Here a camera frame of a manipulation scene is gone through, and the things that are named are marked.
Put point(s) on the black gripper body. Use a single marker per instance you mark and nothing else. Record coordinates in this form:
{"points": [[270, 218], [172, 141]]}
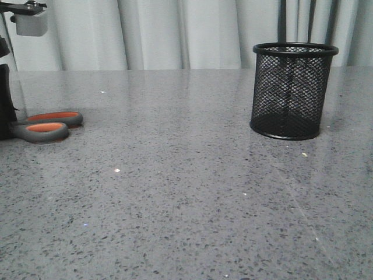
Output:
{"points": [[8, 112]]}

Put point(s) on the grey orange scissors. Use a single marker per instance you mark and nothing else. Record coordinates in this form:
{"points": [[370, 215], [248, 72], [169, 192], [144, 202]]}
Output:
{"points": [[47, 127]]}

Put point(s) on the black mesh pen bucket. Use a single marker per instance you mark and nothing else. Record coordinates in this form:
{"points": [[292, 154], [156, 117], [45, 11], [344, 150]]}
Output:
{"points": [[291, 80]]}

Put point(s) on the grey curtain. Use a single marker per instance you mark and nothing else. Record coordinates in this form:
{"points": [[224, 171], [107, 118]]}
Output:
{"points": [[153, 35]]}

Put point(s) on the black vertical poles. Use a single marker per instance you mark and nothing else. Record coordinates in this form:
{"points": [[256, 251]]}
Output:
{"points": [[307, 21]]}

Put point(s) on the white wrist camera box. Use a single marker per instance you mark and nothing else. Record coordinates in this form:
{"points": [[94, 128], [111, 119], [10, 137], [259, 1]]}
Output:
{"points": [[34, 25]]}

